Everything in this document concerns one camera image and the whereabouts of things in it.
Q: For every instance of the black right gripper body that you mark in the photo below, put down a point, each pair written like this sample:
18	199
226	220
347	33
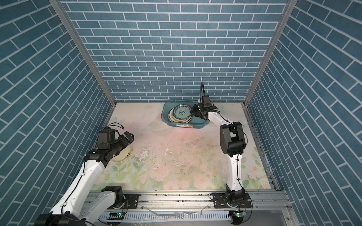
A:
198	111

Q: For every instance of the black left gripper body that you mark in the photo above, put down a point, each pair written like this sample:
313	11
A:
119	144

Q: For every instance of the teal patterned small plate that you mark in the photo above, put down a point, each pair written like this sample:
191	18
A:
182	112

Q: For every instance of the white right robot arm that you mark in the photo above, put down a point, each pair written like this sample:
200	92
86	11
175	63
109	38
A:
232	143

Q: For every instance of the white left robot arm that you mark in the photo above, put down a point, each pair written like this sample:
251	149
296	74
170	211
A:
68	210

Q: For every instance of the teal plastic bin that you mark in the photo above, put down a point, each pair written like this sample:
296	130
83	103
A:
193	122

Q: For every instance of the cream plate dark spot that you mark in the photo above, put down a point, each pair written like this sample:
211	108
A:
123	155

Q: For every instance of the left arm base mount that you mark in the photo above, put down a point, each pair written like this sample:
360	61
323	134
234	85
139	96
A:
122	200

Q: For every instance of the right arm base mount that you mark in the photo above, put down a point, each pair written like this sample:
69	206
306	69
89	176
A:
231	199

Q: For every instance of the metal base rail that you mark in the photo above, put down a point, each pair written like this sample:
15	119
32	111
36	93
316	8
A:
158	206

